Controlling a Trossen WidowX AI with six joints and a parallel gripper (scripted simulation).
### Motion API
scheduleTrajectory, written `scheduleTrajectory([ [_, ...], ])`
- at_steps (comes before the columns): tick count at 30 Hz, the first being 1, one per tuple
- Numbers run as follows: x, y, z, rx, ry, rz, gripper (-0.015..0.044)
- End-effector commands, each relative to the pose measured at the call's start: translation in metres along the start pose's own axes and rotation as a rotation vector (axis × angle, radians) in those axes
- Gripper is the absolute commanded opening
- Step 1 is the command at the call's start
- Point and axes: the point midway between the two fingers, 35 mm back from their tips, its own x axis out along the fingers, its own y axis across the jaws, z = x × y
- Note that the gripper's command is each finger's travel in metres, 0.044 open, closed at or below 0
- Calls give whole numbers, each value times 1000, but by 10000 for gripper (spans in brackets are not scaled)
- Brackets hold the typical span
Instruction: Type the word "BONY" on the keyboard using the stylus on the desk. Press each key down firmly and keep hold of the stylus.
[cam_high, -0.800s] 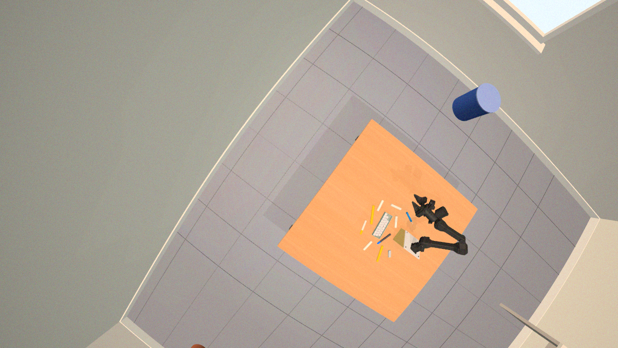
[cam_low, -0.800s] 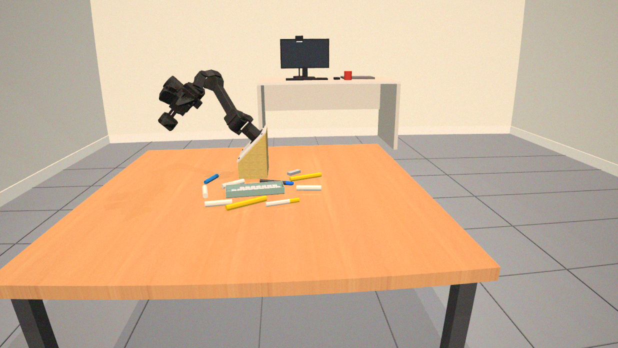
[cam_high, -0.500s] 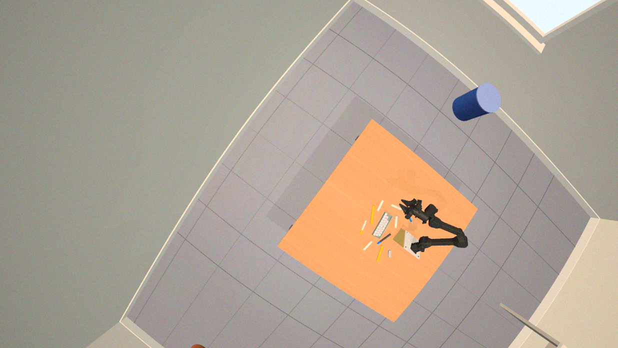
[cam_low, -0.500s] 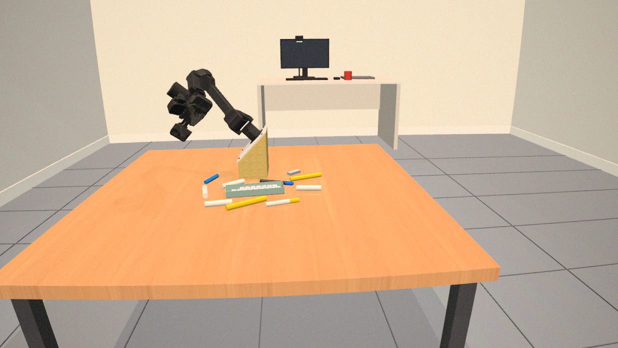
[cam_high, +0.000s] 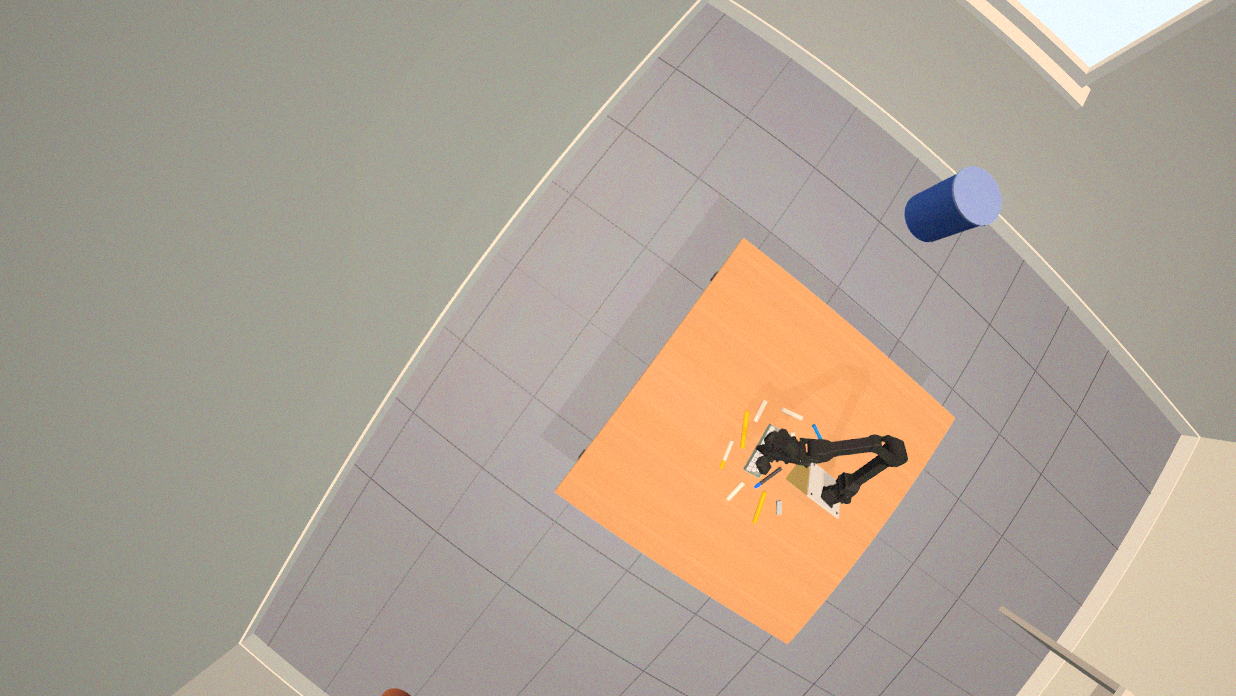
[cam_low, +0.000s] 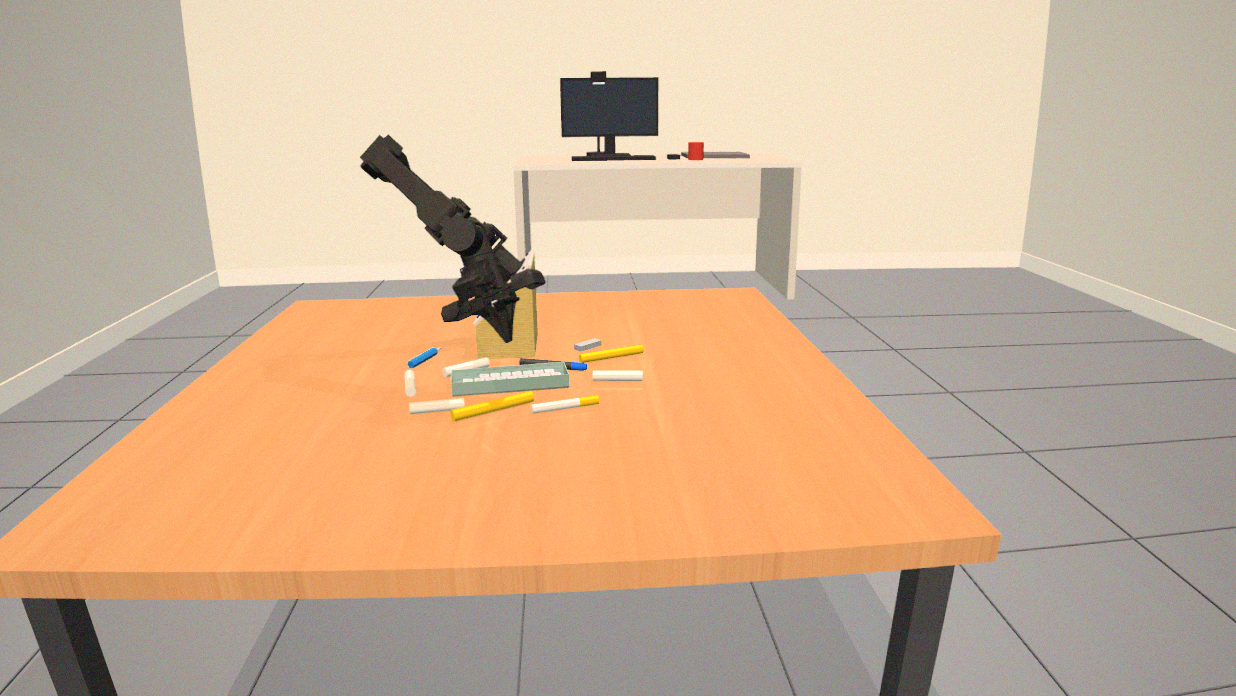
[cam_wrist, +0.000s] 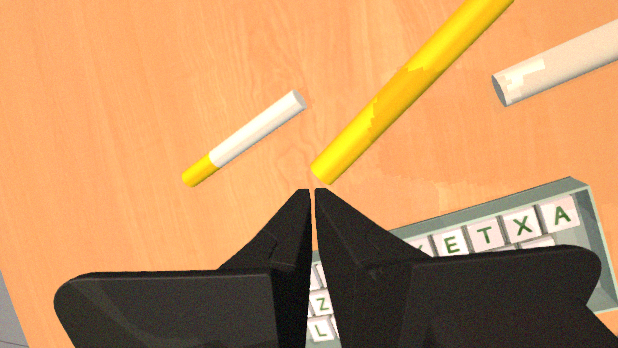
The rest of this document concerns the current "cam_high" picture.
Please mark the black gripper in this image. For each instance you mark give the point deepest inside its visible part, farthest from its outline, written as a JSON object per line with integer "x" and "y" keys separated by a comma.
{"x": 763, "y": 463}

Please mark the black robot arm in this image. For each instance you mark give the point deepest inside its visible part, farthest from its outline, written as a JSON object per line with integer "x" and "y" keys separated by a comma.
{"x": 891, "y": 454}

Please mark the grey stylus with blue tip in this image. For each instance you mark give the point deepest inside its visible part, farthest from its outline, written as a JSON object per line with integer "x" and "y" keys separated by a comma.
{"x": 769, "y": 477}

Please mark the letter keyboard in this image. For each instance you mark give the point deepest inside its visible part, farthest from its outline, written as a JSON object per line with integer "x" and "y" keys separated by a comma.
{"x": 750, "y": 467}

